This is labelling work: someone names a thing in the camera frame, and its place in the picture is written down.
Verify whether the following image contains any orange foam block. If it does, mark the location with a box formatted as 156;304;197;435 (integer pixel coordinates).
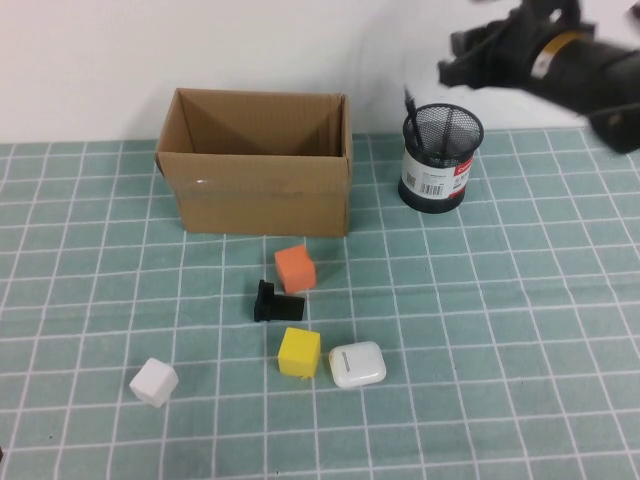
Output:
273;245;318;295

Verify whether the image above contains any brown cardboard box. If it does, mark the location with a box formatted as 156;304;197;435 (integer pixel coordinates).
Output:
155;88;353;235

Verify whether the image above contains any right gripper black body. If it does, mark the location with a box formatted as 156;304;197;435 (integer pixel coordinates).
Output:
467;9;539;89

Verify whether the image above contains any white earbuds case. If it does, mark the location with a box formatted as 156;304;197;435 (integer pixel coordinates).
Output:
328;340;388;390

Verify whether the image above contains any white foam block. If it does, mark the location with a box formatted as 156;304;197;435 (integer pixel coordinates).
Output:
129;357;180;409

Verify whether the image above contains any black pen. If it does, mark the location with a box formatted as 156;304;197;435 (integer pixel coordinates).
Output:
402;83;425;151

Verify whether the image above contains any yellow foam block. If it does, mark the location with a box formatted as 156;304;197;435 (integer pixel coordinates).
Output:
277;327;322;378

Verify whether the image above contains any black plastic bracket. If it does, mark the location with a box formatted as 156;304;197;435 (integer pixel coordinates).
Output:
252;279;307;323

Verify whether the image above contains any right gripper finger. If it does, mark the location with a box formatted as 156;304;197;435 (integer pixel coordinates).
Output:
437;55;479;89
450;27;481;54

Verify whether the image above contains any black mesh pen holder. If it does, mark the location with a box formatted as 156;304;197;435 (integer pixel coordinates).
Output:
398;103;485;215

